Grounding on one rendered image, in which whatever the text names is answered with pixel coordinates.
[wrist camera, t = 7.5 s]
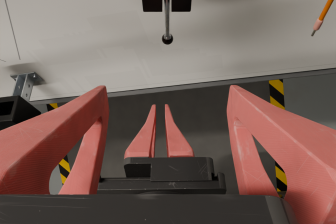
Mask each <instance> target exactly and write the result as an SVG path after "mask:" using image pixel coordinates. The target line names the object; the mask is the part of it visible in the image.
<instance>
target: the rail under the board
mask: <svg viewBox="0 0 336 224"><path fill-rule="evenodd" d="M328 74H336V68H326V69H317V70H308V71H299V72H290V73H281V74H271V75H262V76H253V77H244V78H235V79H226V80H216V81H207V82H198V83H189V84H180V85H171V86H162V87H152V88H143V89H134V90H125V91H116V92H107V97H108V98H111V97H120V96H130V95H139V94H149V93H158V92H168V91H177V90H186V89H196V88H205V87H215V86H224V85H234V84H243V83H253V82H262V81H271V80H281V79H290V78H300V77H309V76H319V75H328ZM79 96H80V95H79ZM79 96H70V97H61V98H52V99H42V100H33V101H29V103H30V104H31V105H32V106H35V105H45V104H54V103H64V102H70V101H72V100H74V99H76V98H78V97H79Z"/></svg>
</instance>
